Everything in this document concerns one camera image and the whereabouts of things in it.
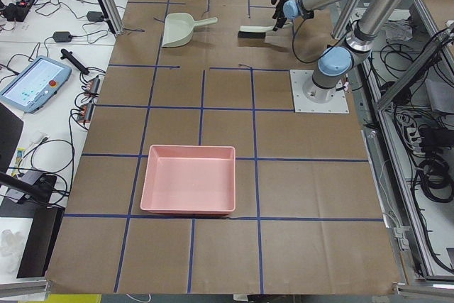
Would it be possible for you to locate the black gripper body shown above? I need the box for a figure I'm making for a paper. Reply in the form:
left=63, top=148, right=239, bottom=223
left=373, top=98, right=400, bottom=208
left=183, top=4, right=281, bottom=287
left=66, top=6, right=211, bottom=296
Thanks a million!
left=271, top=0, right=287, bottom=31

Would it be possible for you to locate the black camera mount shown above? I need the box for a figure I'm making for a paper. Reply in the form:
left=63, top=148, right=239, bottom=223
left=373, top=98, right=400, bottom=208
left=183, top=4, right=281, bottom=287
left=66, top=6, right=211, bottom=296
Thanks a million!
left=1, top=170, right=57, bottom=204

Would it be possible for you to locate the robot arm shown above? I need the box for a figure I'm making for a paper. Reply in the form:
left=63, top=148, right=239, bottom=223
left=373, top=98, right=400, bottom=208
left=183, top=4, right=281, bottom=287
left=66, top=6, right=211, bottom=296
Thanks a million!
left=271, top=0, right=401, bottom=99

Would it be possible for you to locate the black power adapter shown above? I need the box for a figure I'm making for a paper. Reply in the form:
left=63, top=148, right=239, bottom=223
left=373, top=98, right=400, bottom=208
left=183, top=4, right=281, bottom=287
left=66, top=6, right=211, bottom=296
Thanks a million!
left=52, top=31, right=73, bottom=43
left=87, top=11, right=104, bottom=23

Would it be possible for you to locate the pale green hand brush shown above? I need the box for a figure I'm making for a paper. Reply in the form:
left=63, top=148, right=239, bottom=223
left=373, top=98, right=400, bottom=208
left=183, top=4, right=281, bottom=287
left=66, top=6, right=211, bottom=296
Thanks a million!
left=237, top=26, right=274, bottom=39

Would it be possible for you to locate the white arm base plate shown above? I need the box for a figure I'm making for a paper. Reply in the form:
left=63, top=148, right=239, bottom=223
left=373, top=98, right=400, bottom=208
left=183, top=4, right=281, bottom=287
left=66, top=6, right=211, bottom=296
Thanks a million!
left=289, top=70, right=349, bottom=114

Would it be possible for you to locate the blue teach pendant tablet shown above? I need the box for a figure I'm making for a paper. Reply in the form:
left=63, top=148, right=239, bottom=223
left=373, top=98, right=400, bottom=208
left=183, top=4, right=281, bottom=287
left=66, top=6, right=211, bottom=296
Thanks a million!
left=1, top=56, right=72, bottom=113

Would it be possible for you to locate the pale green dustpan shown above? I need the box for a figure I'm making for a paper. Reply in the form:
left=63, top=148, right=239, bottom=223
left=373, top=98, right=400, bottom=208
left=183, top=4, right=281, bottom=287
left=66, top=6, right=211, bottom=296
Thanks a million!
left=162, top=13, right=218, bottom=48

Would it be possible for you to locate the orange connector box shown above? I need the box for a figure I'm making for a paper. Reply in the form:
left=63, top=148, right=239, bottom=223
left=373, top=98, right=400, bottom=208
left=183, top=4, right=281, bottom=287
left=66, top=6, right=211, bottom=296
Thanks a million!
left=84, top=77, right=101, bottom=95
left=77, top=102, right=95, bottom=123

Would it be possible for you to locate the black handle tool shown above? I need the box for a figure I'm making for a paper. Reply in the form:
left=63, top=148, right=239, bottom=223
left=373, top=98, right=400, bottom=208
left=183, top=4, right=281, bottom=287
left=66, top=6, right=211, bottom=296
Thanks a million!
left=60, top=48, right=89, bottom=75

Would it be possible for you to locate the pink plastic bin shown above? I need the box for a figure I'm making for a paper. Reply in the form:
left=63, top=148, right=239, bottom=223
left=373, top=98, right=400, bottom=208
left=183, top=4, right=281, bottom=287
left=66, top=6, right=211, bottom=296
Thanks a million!
left=140, top=145, right=236, bottom=215

